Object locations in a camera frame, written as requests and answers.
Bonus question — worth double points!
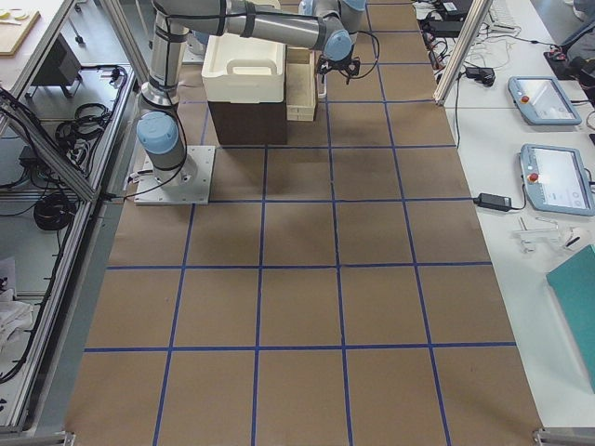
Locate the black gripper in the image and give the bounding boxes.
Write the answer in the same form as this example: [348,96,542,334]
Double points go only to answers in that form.
[315,54,361,85]

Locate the light wooden drawer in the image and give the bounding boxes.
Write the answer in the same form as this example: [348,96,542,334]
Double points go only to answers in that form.
[285,46,318,122]

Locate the white drawer handle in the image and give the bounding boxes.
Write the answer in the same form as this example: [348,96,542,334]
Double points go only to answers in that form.
[316,76,327,100]

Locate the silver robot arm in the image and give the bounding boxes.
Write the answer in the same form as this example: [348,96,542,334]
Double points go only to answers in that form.
[136,1,366,188]

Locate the brown wooden drawer cabinet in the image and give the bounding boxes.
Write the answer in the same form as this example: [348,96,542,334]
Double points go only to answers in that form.
[208,101,287,146]

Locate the white plastic tray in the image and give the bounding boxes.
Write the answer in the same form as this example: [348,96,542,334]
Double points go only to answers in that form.
[202,33,286,103]

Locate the black power adapter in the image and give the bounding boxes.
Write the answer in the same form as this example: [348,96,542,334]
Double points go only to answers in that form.
[473,192,512,212]

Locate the far blue teach pendant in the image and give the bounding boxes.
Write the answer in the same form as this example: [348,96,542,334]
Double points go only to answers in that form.
[508,76,582,125]

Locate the blue teach pendant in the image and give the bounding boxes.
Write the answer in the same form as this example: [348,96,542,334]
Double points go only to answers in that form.
[508,76,582,125]
[519,144,594,216]

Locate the near blue teach pendant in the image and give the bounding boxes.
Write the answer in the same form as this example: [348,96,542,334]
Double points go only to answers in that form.
[519,144,594,216]

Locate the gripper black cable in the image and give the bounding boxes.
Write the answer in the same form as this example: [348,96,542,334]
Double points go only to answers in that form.
[352,30,381,80]

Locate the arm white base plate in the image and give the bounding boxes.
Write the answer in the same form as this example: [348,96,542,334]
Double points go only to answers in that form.
[133,145,216,205]

